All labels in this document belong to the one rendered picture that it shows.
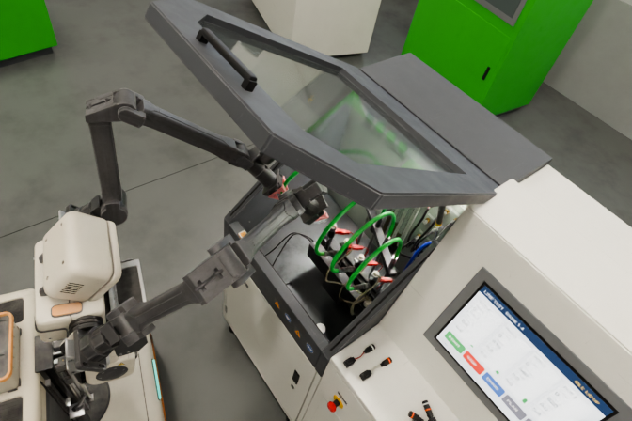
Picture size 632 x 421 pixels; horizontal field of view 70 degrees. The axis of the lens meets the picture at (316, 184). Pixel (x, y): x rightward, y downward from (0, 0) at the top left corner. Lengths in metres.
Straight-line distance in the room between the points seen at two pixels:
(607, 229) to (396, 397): 0.83
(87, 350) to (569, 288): 1.22
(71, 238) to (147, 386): 1.11
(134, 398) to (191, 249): 1.00
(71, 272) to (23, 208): 2.08
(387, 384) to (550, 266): 0.65
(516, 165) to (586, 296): 0.50
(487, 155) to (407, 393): 0.81
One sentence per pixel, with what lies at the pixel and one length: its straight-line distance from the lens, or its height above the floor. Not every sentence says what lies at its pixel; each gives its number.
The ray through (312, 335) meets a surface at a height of 0.95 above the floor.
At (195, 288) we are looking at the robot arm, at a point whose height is 1.54.
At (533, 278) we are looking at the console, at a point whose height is 1.52.
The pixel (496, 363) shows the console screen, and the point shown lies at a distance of 1.47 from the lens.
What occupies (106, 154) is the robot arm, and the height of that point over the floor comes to 1.47.
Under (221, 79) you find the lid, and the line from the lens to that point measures 0.83.
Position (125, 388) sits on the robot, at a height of 0.28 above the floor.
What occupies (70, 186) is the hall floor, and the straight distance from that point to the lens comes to 3.41.
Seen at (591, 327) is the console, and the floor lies 1.53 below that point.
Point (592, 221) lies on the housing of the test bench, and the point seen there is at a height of 1.47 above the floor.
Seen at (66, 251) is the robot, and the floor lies 1.38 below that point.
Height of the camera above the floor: 2.45
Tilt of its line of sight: 47 degrees down
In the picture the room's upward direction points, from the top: 13 degrees clockwise
